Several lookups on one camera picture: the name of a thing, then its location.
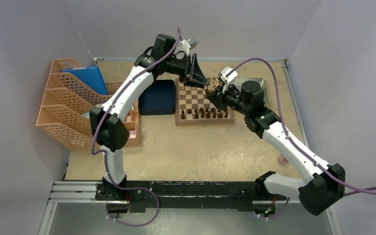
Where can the row of light chess pieces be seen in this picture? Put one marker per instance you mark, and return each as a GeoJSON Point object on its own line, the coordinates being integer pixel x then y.
{"type": "Point", "coordinates": [213, 83]}

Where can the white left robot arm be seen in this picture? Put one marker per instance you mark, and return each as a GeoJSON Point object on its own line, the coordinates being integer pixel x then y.
{"type": "Point", "coordinates": [167, 55]}

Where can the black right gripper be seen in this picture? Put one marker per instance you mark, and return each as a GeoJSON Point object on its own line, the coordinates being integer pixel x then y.
{"type": "Point", "coordinates": [218, 98]}

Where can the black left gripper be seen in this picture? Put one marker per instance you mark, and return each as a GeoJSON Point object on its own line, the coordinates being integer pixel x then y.
{"type": "Point", "coordinates": [192, 72]}

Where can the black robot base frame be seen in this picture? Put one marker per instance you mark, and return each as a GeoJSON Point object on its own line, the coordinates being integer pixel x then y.
{"type": "Point", "coordinates": [244, 196]}

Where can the wooden chess board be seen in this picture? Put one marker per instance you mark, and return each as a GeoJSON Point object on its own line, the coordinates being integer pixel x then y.
{"type": "Point", "coordinates": [196, 99]}

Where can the dark blue tin box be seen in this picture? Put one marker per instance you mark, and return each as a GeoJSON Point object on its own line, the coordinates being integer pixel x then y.
{"type": "Point", "coordinates": [158, 99]}

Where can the orange plastic basket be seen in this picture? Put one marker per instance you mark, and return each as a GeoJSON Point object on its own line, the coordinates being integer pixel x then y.
{"type": "Point", "coordinates": [132, 119]}

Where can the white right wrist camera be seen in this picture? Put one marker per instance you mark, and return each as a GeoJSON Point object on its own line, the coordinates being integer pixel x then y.
{"type": "Point", "coordinates": [227, 77]}

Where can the blue folder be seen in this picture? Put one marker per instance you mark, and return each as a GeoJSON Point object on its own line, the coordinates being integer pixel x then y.
{"type": "Point", "coordinates": [91, 76]}

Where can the gold metal tin tray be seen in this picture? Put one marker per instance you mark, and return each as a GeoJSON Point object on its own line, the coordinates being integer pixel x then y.
{"type": "Point", "coordinates": [240, 80]}

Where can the pink capped bottle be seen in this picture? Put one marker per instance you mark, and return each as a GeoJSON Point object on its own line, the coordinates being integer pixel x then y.
{"type": "Point", "coordinates": [282, 160]}

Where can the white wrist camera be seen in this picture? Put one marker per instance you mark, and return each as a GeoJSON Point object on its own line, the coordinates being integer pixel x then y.
{"type": "Point", "coordinates": [227, 77]}
{"type": "Point", "coordinates": [188, 45]}

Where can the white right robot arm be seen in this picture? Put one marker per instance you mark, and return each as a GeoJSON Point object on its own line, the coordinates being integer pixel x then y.
{"type": "Point", "coordinates": [316, 189]}

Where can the orange plastic file rack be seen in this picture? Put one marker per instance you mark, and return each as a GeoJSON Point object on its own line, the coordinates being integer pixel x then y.
{"type": "Point", "coordinates": [66, 99]}

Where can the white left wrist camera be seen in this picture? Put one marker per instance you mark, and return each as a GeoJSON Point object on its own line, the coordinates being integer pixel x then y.
{"type": "Point", "coordinates": [188, 45]}

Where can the dark back rank piece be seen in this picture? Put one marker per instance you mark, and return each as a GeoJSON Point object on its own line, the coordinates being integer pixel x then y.
{"type": "Point", "coordinates": [202, 113]}

